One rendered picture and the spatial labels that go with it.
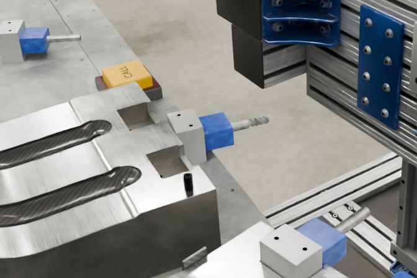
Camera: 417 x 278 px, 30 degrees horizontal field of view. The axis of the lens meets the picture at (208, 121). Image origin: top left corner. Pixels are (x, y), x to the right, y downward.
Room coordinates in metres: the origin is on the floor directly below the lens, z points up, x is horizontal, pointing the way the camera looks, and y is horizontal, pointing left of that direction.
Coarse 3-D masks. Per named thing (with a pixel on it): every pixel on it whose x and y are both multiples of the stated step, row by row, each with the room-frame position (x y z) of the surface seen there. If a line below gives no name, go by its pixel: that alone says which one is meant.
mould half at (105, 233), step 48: (96, 96) 0.86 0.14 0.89; (144, 96) 0.85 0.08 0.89; (0, 144) 0.78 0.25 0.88; (96, 144) 0.75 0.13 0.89; (144, 144) 0.74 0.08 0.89; (0, 192) 0.68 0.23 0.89; (144, 192) 0.65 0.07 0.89; (192, 192) 0.64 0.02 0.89; (0, 240) 0.59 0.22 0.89; (48, 240) 0.59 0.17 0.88; (96, 240) 0.60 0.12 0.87; (144, 240) 0.62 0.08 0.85; (192, 240) 0.63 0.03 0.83
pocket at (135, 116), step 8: (144, 104) 0.83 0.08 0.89; (120, 112) 0.82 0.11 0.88; (128, 112) 0.83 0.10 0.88; (136, 112) 0.83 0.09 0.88; (144, 112) 0.83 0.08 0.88; (152, 112) 0.83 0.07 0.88; (128, 120) 0.83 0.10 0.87; (136, 120) 0.83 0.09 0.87; (144, 120) 0.83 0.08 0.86; (152, 120) 0.82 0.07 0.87; (128, 128) 0.82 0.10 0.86; (136, 128) 0.82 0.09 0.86
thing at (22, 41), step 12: (12, 24) 1.18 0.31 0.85; (24, 24) 1.19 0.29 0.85; (0, 36) 1.15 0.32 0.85; (12, 36) 1.15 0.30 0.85; (24, 36) 1.16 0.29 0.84; (36, 36) 1.15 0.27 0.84; (48, 36) 1.17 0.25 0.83; (60, 36) 1.16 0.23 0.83; (72, 36) 1.16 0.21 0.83; (0, 48) 1.15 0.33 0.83; (12, 48) 1.15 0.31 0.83; (24, 48) 1.15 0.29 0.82; (36, 48) 1.15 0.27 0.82; (12, 60) 1.15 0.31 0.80
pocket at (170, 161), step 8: (160, 152) 0.73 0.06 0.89; (168, 152) 0.73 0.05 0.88; (176, 152) 0.73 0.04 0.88; (184, 152) 0.73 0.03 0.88; (152, 160) 0.72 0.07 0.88; (160, 160) 0.73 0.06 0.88; (168, 160) 0.73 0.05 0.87; (176, 160) 0.73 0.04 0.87; (184, 160) 0.72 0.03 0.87; (160, 168) 0.72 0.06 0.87; (168, 168) 0.73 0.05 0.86; (176, 168) 0.72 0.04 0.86; (184, 168) 0.72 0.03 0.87; (192, 168) 0.71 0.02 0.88; (160, 176) 0.71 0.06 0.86; (168, 176) 0.71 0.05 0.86
